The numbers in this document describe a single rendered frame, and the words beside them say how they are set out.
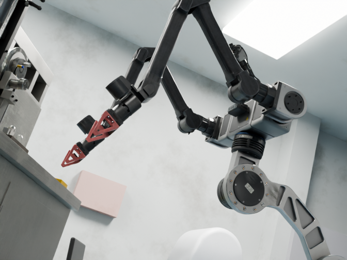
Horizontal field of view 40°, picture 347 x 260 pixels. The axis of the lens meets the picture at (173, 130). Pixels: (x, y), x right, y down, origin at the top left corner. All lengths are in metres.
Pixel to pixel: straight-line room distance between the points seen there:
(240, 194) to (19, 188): 0.85
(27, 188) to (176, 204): 3.55
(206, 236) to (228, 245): 0.22
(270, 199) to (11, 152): 1.06
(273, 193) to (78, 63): 3.39
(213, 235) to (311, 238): 2.17
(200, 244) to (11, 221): 2.79
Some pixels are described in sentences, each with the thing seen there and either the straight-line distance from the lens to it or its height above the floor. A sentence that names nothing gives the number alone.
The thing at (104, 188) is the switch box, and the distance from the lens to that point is 4.66.
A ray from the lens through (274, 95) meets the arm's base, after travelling 1.84.
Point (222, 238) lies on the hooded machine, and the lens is 4.22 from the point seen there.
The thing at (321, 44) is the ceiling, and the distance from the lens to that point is 4.53.
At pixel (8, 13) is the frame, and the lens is 1.54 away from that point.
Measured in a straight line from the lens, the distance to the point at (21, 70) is 1.83.
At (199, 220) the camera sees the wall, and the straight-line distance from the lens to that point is 5.07.
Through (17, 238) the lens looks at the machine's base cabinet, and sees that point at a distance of 1.57.
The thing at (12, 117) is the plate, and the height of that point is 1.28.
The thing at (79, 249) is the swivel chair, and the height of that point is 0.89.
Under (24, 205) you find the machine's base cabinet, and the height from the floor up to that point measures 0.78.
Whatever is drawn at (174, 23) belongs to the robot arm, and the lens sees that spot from 1.77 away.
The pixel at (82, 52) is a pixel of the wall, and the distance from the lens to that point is 5.08.
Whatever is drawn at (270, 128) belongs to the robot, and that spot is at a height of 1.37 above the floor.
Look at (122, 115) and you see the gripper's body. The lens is 1.57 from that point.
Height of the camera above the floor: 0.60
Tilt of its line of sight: 20 degrees up
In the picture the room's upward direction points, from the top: 17 degrees clockwise
